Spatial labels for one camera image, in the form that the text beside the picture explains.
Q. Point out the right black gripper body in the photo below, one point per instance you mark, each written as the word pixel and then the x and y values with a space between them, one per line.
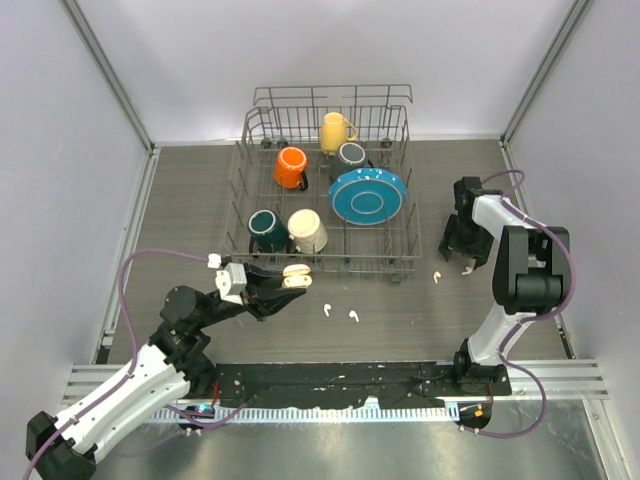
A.
pixel 463 224

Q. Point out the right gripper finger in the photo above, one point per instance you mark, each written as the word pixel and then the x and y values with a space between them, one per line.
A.
pixel 481 253
pixel 444 244

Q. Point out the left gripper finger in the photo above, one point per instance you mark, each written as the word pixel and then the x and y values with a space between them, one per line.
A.
pixel 266 303
pixel 259 278

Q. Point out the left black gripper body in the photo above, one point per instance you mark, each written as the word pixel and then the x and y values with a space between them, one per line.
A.
pixel 251 292

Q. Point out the white charging case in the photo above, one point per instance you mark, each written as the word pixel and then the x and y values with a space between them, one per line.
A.
pixel 296 276

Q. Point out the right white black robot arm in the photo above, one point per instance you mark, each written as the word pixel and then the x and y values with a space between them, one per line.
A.
pixel 532 278

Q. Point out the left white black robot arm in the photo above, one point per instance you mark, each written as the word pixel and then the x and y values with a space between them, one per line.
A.
pixel 169 366

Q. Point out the dark green mug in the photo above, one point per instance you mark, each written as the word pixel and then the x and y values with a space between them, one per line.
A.
pixel 268 233

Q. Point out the cream white mug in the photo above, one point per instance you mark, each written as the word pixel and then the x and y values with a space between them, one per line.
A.
pixel 307 231

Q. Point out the blue plate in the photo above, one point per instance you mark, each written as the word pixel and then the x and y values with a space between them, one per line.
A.
pixel 367 196

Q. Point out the orange mug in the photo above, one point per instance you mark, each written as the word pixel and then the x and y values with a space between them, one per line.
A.
pixel 290 168

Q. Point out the grey mug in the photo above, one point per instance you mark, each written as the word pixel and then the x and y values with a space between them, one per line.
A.
pixel 348 157

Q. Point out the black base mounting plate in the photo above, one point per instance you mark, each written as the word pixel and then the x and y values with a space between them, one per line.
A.
pixel 337 386

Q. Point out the yellow mug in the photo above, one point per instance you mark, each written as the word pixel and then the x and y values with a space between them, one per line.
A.
pixel 336 130

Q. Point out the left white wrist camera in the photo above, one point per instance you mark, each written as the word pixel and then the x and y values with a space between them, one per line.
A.
pixel 230 278

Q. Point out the grey wire dish rack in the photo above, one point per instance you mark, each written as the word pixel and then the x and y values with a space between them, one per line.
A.
pixel 284 116

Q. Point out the white slotted cable duct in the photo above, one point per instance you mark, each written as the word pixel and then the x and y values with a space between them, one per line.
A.
pixel 369 413

